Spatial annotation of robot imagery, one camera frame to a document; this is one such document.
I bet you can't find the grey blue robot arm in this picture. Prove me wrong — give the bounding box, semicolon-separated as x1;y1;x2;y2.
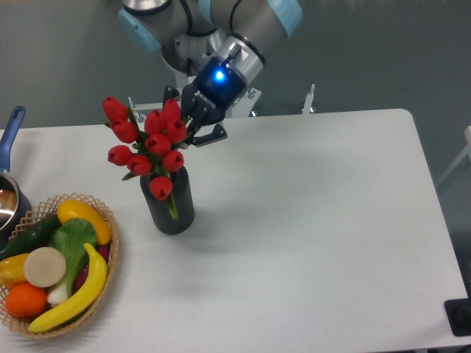
118;1;303;149

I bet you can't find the blue handled saucepan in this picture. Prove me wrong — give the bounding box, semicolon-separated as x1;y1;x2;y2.
1;106;32;249

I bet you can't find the red tulip bouquet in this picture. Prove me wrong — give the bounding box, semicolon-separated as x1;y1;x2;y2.
102;96;189;201

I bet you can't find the yellow bell pepper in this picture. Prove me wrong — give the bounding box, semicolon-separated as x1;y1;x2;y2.
1;253;29;288

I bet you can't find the dark grey ribbed vase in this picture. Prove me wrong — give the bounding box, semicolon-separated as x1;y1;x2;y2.
140;167;195;235

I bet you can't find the beige round disc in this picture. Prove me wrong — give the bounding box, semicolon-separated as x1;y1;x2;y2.
23;247;66;288

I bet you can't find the black device at edge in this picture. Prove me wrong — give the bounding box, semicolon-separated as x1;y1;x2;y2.
444;298;470;337

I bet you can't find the green cucumber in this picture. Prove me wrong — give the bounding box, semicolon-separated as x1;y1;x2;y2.
1;214;61;260

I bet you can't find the woven wicker basket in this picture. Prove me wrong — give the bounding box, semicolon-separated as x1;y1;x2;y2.
1;193;119;339

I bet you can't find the white frame at right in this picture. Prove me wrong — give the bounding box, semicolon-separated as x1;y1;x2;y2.
436;126;470;190

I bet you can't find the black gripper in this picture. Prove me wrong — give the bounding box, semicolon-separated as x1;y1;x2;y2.
163;57;246;149

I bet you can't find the green bok choy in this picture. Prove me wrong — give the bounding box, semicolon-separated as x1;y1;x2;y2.
47;218;97;307

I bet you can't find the yellow banana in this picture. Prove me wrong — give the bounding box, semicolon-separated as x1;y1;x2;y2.
28;243;107;334

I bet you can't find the purple eggplant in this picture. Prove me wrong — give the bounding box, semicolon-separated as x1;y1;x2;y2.
74;244;110;293

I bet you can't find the orange fruit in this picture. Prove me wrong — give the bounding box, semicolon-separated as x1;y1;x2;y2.
5;282;47;318

